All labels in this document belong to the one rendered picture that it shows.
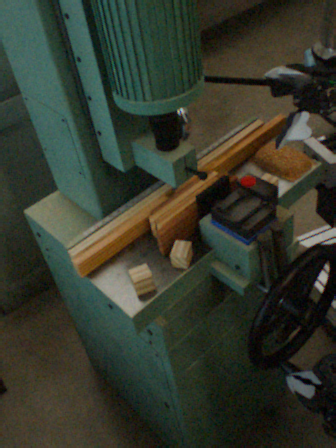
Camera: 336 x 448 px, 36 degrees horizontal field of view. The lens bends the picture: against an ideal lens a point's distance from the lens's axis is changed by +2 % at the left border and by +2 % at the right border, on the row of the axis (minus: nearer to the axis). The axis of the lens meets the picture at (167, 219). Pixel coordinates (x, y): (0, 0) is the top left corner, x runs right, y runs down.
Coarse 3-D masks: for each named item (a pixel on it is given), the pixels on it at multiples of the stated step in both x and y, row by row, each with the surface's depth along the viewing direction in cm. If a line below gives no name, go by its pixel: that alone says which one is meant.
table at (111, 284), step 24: (240, 168) 124; (312, 168) 120; (288, 192) 116; (144, 240) 110; (192, 240) 108; (120, 264) 106; (168, 264) 104; (192, 264) 103; (216, 264) 106; (96, 288) 103; (120, 288) 101; (168, 288) 100; (240, 288) 102; (120, 312) 99; (144, 312) 98
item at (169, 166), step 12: (144, 132) 111; (132, 144) 110; (144, 144) 108; (180, 144) 106; (144, 156) 109; (156, 156) 105; (168, 156) 104; (180, 156) 103; (192, 156) 105; (144, 168) 112; (156, 168) 108; (168, 168) 104; (180, 168) 104; (168, 180) 107; (180, 180) 106
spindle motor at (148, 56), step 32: (96, 0) 82; (128, 0) 78; (160, 0) 79; (192, 0) 83; (128, 32) 82; (160, 32) 82; (192, 32) 86; (128, 64) 86; (160, 64) 85; (192, 64) 89; (128, 96) 91; (160, 96) 89; (192, 96) 92
